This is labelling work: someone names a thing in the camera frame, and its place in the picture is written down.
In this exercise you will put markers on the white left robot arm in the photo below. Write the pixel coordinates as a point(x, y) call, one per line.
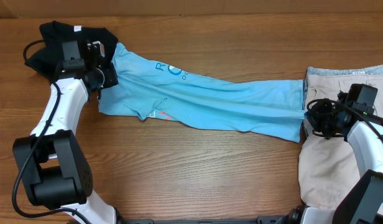
point(54, 174)

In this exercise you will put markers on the black folded t-shirt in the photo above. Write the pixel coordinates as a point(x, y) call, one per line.
point(54, 34)

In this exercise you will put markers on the light blue printed t-shirt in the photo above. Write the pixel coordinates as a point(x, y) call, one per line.
point(148, 88)

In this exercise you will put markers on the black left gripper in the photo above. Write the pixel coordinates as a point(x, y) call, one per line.
point(110, 76)

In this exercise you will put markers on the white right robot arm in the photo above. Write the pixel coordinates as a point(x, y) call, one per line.
point(362, 203)

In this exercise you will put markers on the beige shorts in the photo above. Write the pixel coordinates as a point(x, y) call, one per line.
point(327, 169)

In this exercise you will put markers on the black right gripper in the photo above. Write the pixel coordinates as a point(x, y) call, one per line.
point(313, 116)

